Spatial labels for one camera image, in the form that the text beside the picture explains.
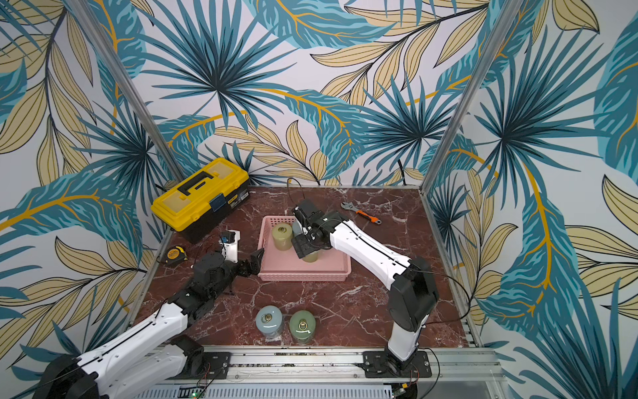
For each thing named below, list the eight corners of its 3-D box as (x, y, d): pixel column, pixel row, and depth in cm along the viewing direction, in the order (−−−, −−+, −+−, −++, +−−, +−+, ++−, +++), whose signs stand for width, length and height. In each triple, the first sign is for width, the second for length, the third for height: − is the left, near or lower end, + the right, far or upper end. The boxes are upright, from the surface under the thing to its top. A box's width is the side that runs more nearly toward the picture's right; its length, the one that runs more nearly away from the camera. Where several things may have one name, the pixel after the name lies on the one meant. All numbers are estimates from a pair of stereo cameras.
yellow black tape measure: (169, 265, 95) (165, 261, 93) (169, 253, 98) (165, 249, 96) (187, 260, 97) (184, 256, 94) (186, 248, 100) (183, 244, 97)
